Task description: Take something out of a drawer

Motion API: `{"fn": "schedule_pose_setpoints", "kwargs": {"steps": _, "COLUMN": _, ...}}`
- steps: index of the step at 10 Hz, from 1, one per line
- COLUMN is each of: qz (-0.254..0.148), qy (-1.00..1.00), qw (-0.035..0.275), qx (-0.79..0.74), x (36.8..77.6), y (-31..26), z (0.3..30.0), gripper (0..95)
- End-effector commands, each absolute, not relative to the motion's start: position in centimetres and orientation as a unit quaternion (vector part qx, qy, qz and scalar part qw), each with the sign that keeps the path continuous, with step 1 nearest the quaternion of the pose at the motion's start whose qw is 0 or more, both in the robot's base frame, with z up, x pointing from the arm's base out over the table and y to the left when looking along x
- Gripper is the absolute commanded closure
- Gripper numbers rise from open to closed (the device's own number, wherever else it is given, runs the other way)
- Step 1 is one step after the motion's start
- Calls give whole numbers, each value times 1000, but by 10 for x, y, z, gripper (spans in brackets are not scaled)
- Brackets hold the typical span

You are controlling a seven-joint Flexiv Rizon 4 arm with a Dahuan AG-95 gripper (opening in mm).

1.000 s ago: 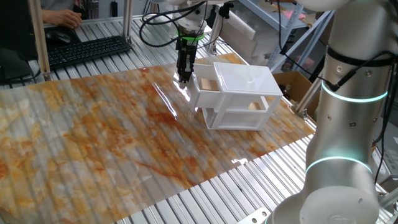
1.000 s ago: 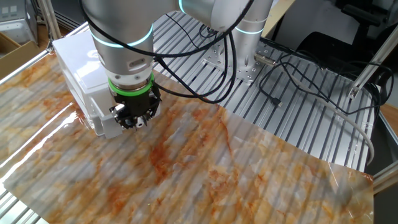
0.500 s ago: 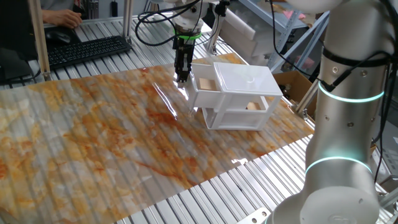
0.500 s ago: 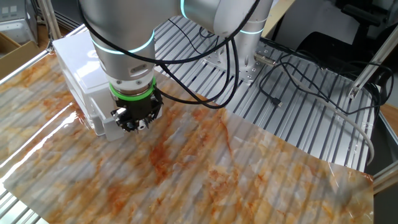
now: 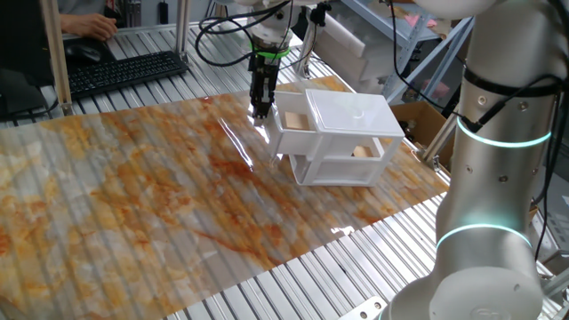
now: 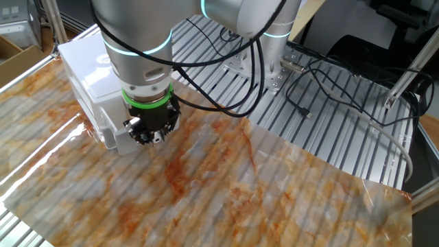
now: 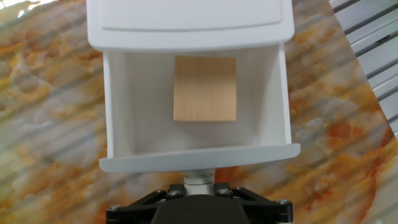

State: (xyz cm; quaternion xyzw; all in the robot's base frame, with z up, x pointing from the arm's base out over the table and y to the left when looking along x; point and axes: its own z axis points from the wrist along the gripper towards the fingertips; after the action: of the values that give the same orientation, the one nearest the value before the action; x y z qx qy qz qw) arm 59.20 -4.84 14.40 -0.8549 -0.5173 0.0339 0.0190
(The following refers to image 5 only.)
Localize tan frame post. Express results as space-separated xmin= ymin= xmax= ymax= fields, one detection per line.
xmin=39 ymin=0 xmax=75 ymax=117

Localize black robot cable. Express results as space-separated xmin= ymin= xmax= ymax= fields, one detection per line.
xmin=194 ymin=0 xmax=569 ymax=263

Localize open cardboard box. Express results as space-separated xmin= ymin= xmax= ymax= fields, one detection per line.
xmin=391 ymin=100 xmax=459 ymax=168

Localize black mouse pad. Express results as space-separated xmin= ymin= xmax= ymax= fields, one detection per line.
xmin=61 ymin=35 xmax=117 ymax=68

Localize black computer mouse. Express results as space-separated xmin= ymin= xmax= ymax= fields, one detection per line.
xmin=66 ymin=43 xmax=102 ymax=63

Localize black keyboard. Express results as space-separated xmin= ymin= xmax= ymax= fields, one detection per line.
xmin=66 ymin=50 xmax=188 ymax=100

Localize orange marble pattern mat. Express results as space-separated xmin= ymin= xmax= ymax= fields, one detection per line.
xmin=0 ymin=75 xmax=451 ymax=320

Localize metal bracket plate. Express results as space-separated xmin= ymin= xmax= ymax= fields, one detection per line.
xmin=337 ymin=296 xmax=388 ymax=320

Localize slanted aluminium frame post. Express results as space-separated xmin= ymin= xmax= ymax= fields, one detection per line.
xmin=421 ymin=104 xmax=461 ymax=172

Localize blue grey metal shelf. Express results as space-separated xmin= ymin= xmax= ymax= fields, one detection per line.
xmin=341 ymin=0 xmax=475 ymax=103

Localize pink soft object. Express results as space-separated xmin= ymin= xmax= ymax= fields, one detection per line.
xmin=420 ymin=78 xmax=451 ymax=101

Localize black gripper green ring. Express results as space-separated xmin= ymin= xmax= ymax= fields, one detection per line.
xmin=247 ymin=44 xmax=291 ymax=122

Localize white foam blocks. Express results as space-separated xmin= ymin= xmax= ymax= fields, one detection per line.
xmin=293 ymin=15 xmax=395 ymax=94

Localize person's bare hand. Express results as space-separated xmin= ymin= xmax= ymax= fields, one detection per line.
xmin=73 ymin=12 xmax=119 ymax=42

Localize grey metal profile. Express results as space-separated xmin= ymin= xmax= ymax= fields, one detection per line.
xmin=125 ymin=0 xmax=142 ymax=28

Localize person's grey shirt torso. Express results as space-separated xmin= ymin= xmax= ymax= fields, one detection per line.
xmin=57 ymin=0 xmax=112 ymax=16

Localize black computer monitor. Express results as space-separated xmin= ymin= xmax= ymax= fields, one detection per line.
xmin=0 ymin=0 xmax=61 ymax=122

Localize white plastic drawer cabinet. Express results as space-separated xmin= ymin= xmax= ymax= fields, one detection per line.
xmin=288 ymin=88 xmax=405 ymax=187

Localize person's forearm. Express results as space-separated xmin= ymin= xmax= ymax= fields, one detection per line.
xmin=59 ymin=13 xmax=76 ymax=36

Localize wooden block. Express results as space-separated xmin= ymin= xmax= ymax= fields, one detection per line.
xmin=284 ymin=110 xmax=312 ymax=132

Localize grey aluminium frame post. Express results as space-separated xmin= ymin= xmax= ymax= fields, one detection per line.
xmin=173 ymin=0 xmax=191 ymax=63

